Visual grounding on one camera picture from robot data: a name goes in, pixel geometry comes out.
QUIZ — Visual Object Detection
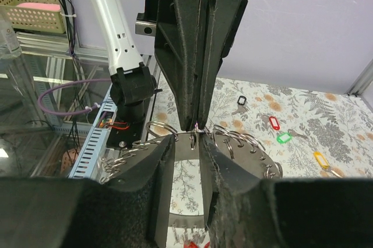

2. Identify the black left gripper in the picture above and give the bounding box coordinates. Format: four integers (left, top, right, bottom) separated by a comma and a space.
135, 0, 248, 131

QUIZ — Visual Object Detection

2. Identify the clear plastic bottle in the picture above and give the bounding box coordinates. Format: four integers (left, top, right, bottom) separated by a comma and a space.
1, 11, 22, 60

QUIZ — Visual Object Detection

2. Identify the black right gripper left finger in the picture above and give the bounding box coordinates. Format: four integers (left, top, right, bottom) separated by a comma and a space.
1, 135, 175, 247

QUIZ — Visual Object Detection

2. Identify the grey disc with key rings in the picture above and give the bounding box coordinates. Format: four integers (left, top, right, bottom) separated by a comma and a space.
100, 121, 284, 231

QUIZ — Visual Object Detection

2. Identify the yellow tag key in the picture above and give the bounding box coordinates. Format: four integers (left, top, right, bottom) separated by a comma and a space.
314, 152, 343, 178

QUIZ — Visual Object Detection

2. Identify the green tag key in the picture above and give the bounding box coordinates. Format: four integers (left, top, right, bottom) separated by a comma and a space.
276, 129, 307, 144

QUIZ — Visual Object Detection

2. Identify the red tag key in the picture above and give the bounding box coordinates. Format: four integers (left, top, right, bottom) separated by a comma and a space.
263, 116, 280, 131

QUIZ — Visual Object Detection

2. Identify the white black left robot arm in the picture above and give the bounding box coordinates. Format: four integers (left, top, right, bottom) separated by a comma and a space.
91, 0, 248, 131

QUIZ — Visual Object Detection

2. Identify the black tag key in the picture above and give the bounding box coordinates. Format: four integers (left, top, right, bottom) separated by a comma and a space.
231, 95, 249, 116

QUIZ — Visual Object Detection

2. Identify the beige perforated basket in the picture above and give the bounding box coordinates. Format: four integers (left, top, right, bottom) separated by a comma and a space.
1, 0, 65, 34

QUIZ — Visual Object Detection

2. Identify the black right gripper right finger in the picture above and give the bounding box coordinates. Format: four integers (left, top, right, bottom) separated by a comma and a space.
199, 135, 373, 248

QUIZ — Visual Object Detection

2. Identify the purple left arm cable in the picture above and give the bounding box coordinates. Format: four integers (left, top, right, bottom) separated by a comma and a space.
37, 78, 113, 115

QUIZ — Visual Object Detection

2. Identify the white slotted cable duct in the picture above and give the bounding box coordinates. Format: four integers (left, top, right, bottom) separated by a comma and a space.
68, 95, 116, 179

